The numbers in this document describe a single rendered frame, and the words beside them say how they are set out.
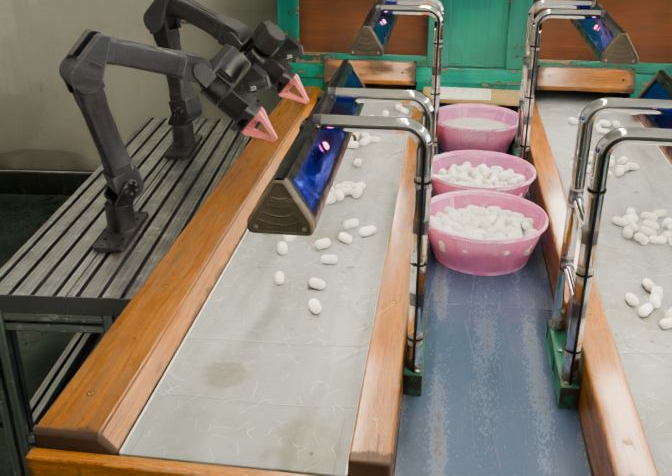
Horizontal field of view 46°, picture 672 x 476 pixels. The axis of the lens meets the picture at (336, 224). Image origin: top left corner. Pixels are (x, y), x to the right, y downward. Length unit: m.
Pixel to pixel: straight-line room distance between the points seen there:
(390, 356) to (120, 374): 0.40
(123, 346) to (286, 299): 0.31
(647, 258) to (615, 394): 0.52
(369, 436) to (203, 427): 0.23
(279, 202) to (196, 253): 0.63
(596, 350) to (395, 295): 0.34
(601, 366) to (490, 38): 1.58
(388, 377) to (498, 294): 0.48
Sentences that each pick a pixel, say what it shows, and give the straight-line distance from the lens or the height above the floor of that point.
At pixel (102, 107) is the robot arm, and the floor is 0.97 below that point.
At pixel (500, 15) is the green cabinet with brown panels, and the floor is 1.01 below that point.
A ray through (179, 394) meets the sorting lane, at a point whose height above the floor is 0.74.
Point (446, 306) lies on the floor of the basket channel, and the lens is 1.53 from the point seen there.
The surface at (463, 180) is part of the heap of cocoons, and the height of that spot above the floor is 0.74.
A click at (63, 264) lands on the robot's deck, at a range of 1.77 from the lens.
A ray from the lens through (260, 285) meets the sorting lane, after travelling 1.46.
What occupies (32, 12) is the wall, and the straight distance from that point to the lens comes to 3.80.
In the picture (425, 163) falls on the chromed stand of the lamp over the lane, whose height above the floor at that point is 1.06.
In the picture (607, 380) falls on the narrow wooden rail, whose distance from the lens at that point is 1.23.
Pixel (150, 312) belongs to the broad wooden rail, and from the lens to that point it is 1.36.
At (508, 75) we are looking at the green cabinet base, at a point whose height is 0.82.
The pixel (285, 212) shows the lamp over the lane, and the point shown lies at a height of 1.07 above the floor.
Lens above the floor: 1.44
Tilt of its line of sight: 24 degrees down
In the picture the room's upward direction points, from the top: straight up
